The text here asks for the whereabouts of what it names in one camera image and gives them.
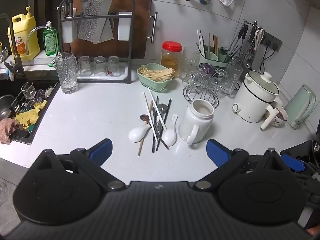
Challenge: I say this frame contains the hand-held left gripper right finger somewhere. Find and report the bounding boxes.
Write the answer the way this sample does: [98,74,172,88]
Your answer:
[193,139,288,191]

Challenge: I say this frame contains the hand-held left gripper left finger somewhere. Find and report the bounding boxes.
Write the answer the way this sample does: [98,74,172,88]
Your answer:
[32,138,127,191]

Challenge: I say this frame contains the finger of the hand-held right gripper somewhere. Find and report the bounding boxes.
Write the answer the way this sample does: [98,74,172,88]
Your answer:
[280,154,306,174]

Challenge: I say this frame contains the white ceramic mug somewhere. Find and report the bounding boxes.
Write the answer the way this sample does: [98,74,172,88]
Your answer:
[178,99,215,145]

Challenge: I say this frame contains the wooden chopstick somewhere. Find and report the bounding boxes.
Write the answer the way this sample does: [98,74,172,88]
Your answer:
[137,99,154,157]

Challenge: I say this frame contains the white ceramic spoon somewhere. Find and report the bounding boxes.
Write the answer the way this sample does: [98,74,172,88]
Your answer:
[162,114,179,147]
[128,125,153,143]

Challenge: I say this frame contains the plain black chopstick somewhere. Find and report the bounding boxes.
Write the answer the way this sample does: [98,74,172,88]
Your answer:
[152,95,159,153]

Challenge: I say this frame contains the bronze metal spoon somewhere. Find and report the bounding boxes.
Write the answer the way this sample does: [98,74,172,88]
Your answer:
[139,114,170,150]

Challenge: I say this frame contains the small silver metal spoon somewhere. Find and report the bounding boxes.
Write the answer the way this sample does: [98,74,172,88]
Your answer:
[153,114,162,140]

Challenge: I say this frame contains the black chopstick with brown band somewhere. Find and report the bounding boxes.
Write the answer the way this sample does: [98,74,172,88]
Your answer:
[156,98,172,152]

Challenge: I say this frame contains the large silver metal spoon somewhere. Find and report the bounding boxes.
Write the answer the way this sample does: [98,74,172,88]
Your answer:
[154,103,170,137]

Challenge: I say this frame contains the row of hanging kitchen utensils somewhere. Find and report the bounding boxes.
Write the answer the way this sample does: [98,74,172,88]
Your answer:
[226,20,266,68]

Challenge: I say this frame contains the pale green kettle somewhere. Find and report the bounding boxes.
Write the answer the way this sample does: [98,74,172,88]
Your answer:
[284,84,317,130]

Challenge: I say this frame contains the white electric pot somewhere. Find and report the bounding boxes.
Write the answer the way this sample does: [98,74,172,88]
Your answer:
[232,70,280,123]

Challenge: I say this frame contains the black sink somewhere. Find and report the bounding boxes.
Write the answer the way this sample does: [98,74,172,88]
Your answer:
[0,80,61,145]

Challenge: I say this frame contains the cluster of clear glass cups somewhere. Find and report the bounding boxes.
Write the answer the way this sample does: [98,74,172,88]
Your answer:
[184,64,228,98]

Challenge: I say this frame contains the clear glass mug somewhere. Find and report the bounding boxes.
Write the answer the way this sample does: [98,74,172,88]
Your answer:
[226,62,243,95]

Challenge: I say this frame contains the yellow cloth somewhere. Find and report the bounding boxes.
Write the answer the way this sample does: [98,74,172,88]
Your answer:
[15,100,48,127]

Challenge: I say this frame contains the steel scouring pad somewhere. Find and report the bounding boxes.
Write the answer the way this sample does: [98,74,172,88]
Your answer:
[36,87,52,100]

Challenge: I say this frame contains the green plastic basket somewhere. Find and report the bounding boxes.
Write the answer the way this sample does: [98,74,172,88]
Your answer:
[137,63,175,93]

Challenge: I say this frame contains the tall textured glass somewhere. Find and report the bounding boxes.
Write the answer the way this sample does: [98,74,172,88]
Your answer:
[54,52,79,94]

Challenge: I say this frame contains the purple glass lid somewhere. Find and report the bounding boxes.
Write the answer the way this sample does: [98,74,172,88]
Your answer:
[202,64,216,75]

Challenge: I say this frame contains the upturned drinking glass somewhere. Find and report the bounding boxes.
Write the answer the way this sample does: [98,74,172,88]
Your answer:
[94,56,107,77]
[79,56,91,77]

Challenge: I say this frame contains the upturned glass with red mark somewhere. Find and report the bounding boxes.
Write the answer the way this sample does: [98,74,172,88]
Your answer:
[108,56,121,77]

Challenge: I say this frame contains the green utensil drainer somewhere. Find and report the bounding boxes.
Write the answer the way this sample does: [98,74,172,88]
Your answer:
[199,45,229,70]

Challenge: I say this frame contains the textured glass pitcher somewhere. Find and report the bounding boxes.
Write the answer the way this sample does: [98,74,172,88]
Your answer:
[179,47,200,80]

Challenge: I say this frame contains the bundle of bamboo skewers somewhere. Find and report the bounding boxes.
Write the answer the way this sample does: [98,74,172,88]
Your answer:
[139,66,175,83]

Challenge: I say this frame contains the wine glass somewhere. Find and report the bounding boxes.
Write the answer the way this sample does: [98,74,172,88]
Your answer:
[21,82,37,106]

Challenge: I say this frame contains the pink rag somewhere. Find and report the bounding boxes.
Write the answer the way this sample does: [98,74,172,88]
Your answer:
[0,119,23,145]

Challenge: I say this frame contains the metal pot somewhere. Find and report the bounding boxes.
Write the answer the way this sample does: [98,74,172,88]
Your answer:
[0,95,16,121]

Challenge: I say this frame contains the red-lidded glass jar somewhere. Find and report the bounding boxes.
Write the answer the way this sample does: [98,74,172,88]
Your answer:
[161,41,183,77]

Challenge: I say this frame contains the green dish soap bottle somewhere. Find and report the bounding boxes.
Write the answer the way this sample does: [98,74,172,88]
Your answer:
[42,21,60,57]

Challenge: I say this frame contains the white plastic caddy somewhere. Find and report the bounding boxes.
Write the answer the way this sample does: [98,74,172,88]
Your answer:
[117,12,133,41]
[61,17,77,43]

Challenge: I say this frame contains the patterned steel cleaver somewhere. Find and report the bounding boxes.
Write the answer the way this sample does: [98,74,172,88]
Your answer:
[77,0,113,43]

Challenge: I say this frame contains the wooden cutting board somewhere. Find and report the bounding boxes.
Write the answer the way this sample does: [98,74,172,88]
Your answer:
[62,0,153,60]

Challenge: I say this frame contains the slim curved metal faucet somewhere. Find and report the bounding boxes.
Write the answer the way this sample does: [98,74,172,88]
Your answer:
[26,26,59,55]

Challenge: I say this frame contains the metal kitchen faucet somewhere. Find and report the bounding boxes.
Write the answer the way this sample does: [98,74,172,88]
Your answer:
[0,14,26,78]

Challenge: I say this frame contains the yellow detergent bottle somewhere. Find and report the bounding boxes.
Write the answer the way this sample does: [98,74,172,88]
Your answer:
[7,6,40,61]

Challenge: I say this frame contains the wire glass rack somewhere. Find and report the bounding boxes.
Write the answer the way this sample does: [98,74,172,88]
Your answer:
[183,67,220,109]

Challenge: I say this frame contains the black dish rack frame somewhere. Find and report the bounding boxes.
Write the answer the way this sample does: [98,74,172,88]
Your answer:
[57,0,137,84]

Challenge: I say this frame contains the grey wall socket strip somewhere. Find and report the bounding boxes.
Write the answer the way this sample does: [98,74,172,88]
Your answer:
[260,32,283,53]

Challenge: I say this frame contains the steel bar handle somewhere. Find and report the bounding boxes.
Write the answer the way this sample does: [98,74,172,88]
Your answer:
[147,12,158,45]

